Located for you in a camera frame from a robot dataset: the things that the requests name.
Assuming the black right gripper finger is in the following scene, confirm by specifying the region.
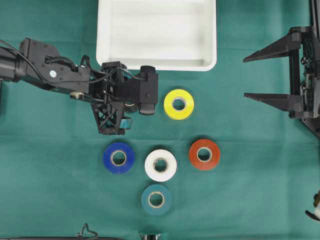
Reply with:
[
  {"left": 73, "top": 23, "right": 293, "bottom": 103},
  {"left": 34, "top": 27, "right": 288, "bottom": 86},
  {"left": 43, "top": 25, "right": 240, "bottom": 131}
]
[
  {"left": 243, "top": 93, "right": 289, "bottom": 112},
  {"left": 243, "top": 32, "right": 301, "bottom": 63}
]

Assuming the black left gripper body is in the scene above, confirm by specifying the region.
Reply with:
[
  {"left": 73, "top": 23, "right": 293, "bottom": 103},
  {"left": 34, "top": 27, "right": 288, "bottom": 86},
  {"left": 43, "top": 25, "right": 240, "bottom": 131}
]
[{"left": 80, "top": 69, "right": 130, "bottom": 103}]

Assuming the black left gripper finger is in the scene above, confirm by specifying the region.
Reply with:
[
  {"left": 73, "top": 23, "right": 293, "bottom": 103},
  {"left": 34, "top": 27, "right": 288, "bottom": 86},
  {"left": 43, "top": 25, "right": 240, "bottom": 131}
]
[
  {"left": 91, "top": 101, "right": 133, "bottom": 135},
  {"left": 101, "top": 61, "right": 128, "bottom": 83}
]

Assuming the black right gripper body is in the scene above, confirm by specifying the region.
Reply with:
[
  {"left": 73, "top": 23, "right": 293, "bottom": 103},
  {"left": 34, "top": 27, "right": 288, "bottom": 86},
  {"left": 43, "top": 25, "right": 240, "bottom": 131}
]
[{"left": 289, "top": 26, "right": 320, "bottom": 119}]

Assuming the white tape roll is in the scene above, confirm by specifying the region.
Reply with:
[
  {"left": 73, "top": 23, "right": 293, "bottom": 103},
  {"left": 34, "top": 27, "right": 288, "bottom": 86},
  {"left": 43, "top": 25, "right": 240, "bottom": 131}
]
[{"left": 144, "top": 149, "right": 177, "bottom": 182}]

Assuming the black tape roll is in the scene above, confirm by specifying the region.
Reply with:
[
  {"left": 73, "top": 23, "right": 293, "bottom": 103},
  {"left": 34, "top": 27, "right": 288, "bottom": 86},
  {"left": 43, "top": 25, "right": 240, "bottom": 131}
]
[{"left": 123, "top": 101, "right": 139, "bottom": 114}]

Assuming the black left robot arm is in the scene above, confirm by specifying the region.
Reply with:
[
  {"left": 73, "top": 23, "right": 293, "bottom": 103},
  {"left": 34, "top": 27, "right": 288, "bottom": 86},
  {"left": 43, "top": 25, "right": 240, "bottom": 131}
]
[{"left": 0, "top": 38, "right": 132, "bottom": 135}]

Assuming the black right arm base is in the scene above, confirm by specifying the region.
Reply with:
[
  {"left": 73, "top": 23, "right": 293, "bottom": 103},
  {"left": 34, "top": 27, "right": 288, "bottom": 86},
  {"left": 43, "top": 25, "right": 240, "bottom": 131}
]
[{"left": 302, "top": 0, "right": 320, "bottom": 137}]

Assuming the blue tape roll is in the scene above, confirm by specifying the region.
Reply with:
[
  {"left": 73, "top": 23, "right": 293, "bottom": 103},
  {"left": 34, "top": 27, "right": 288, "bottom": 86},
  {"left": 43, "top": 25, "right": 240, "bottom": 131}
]
[{"left": 103, "top": 142, "right": 135, "bottom": 174}]

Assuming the white plastic tray case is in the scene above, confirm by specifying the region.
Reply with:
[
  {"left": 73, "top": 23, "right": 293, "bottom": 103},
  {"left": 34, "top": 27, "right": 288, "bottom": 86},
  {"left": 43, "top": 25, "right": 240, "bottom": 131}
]
[{"left": 96, "top": 0, "right": 217, "bottom": 72}]

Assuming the yellow tape roll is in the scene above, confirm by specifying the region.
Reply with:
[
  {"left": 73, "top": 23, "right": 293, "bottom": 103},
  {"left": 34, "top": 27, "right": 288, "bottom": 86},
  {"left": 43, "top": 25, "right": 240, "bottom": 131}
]
[{"left": 163, "top": 89, "right": 195, "bottom": 120}]

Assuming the teal green tape roll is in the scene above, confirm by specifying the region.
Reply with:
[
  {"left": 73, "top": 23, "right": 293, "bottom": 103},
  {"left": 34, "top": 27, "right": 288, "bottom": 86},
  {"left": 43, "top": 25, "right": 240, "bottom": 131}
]
[{"left": 141, "top": 184, "right": 172, "bottom": 216}]

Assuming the red tape roll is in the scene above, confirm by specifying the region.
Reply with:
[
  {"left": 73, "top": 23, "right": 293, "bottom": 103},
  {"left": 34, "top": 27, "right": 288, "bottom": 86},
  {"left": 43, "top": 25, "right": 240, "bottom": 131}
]
[{"left": 188, "top": 139, "right": 221, "bottom": 171}]

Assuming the green table cloth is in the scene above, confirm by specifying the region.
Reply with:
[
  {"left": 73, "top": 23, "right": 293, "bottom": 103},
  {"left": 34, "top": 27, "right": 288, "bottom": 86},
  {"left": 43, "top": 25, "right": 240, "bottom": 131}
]
[{"left": 0, "top": 0, "right": 320, "bottom": 240}]

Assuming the white black object right edge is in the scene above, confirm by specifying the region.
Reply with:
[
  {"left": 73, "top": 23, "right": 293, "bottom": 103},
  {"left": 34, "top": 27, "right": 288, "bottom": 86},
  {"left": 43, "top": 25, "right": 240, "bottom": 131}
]
[{"left": 305, "top": 191, "right": 320, "bottom": 222}]

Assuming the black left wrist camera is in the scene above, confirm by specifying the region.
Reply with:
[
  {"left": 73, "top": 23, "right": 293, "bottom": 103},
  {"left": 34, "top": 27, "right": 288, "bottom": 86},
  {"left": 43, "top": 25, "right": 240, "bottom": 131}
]
[{"left": 119, "top": 65, "right": 158, "bottom": 116}]

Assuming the black cable bottom edge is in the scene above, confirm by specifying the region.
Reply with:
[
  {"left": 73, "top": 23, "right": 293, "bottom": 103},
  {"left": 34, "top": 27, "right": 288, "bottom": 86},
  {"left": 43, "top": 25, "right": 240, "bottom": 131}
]
[{"left": 0, "top": 223, "right": 126, "bottom": 240}]

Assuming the metal camera mount bottom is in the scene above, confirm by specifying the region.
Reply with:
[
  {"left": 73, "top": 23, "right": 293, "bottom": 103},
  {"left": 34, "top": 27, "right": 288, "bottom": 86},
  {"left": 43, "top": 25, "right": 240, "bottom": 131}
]
[{"left": 140, "top": 234, "right": 161, "bottom": 240}]

